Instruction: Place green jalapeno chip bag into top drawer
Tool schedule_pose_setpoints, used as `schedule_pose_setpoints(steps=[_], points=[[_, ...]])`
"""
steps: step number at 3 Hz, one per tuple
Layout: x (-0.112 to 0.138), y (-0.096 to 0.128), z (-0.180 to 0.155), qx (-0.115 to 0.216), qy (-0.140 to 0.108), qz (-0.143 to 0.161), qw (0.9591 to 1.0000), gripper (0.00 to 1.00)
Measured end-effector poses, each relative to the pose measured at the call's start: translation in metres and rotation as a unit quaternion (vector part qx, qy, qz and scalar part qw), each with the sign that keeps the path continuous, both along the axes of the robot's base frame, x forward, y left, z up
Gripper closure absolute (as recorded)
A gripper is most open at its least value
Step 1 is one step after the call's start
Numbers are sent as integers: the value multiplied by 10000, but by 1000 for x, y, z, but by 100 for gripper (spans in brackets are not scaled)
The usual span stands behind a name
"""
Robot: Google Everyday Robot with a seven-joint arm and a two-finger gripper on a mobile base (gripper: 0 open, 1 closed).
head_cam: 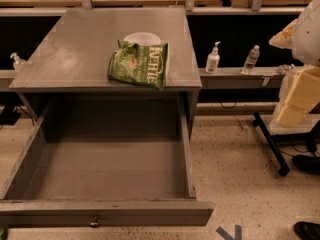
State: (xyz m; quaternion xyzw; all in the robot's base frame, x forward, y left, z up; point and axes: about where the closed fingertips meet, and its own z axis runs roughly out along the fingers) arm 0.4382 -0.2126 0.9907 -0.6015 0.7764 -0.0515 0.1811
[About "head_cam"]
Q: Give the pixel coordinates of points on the crumpled clear plastic wrapper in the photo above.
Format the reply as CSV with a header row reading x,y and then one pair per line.
x,y
284,68

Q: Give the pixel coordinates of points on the clear pump sanitizer bottle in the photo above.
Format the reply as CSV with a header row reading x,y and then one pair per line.
x,y
18,62

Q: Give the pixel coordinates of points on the white pump lotion bottle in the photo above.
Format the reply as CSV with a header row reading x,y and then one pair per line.
x,y
213,59

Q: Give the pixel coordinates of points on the clear plastic water bottle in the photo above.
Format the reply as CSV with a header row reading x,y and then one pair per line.
x,y
251,60

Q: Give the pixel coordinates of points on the open grey top drawer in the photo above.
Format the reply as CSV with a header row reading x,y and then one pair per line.
x,y
94,160

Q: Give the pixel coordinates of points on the black shoe upper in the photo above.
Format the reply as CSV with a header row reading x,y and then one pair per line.
x,y
307,164

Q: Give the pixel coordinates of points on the grey metal cabinet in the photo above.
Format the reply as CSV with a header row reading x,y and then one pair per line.
x,y
71,63

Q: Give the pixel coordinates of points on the black shoe lower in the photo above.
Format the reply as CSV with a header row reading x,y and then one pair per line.
x,y
307,230

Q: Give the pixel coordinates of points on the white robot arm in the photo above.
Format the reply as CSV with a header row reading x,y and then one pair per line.
x,y
305,46

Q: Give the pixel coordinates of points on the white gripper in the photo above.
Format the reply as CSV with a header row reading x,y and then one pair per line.
x,y
308,37

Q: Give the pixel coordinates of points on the black table leg base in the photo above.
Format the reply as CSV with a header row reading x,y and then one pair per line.
x,y
258,122

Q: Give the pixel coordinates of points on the black shoe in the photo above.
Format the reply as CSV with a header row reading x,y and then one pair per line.
x,y
307,164
307,230

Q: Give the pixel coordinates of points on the green kettle chip bag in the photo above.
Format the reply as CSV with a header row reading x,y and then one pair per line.
x,y
139,65

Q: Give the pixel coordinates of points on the white bowl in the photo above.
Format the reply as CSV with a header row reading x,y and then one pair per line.
x,y
143,38

